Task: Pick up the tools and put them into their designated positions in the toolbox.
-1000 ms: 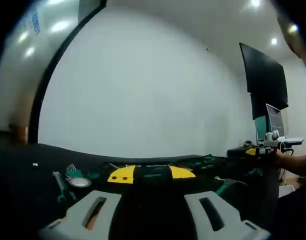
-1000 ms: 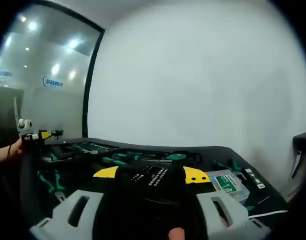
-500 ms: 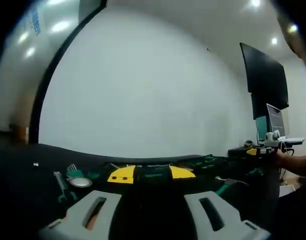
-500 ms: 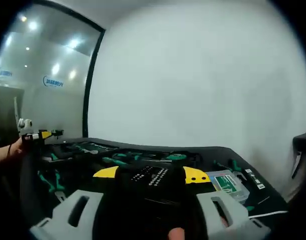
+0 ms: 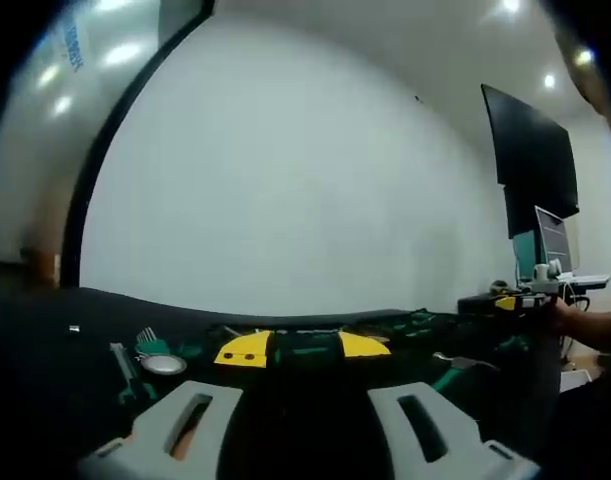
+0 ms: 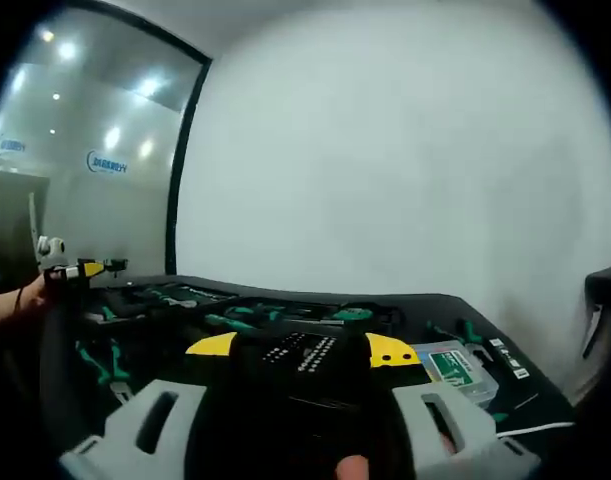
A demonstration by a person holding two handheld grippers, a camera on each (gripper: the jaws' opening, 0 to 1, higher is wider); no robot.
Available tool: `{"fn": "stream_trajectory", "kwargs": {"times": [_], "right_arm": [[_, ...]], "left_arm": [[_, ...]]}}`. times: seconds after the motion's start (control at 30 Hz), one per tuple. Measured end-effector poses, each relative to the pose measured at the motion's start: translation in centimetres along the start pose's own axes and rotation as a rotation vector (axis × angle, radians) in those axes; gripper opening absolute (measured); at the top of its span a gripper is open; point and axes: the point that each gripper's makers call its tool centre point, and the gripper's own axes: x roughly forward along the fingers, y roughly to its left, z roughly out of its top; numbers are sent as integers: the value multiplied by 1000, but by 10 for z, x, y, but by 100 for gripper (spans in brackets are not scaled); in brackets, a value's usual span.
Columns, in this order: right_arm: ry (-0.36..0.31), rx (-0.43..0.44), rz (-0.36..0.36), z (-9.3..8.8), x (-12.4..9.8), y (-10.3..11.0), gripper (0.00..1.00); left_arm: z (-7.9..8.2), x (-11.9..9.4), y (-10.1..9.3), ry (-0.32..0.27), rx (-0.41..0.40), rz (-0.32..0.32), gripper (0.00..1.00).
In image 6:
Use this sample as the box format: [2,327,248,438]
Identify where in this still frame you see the dark door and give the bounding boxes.
[0,168,52,281]

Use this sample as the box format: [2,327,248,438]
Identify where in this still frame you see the person's right hand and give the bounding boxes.
[333,453,370,480]

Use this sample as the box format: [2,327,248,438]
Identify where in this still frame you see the white cable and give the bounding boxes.
[493,421,577,437]

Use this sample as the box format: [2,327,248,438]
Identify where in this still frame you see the black tool with white label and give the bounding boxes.
[483,337,532,382]

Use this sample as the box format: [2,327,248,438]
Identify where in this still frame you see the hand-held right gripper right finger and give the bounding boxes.
[357,331,542,480]

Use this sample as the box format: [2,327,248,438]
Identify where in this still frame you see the black chair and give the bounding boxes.
[581,263,611,362]

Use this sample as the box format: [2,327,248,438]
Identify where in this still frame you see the person's left hand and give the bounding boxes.
[21,275,52,310]

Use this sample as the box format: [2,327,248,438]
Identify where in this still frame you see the green-handled pliers tool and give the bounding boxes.
[73,337,135,397]

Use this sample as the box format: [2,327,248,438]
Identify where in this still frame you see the black toolbox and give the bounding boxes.
[38,272,577,454]

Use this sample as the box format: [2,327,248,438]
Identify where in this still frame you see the green-handled screwdriver tool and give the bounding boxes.
[203,312,267,335]

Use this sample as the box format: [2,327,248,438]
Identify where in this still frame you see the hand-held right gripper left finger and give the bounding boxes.
[58,331,246,480]

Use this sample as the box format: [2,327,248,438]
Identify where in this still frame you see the silver wrench tool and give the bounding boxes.
[162,293,199,310]

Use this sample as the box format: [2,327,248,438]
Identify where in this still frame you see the blue logo sticker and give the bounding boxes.
[0,133,29,159]
[84,148,131,176]

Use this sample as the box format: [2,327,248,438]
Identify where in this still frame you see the socket bit set tool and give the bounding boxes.
[260,331,347,377]

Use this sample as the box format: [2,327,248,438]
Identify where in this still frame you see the clear plastic box green label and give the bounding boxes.
[409,339,500,402]

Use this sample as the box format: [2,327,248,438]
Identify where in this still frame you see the glass partition with black frame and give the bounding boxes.
[0,0,215,281]

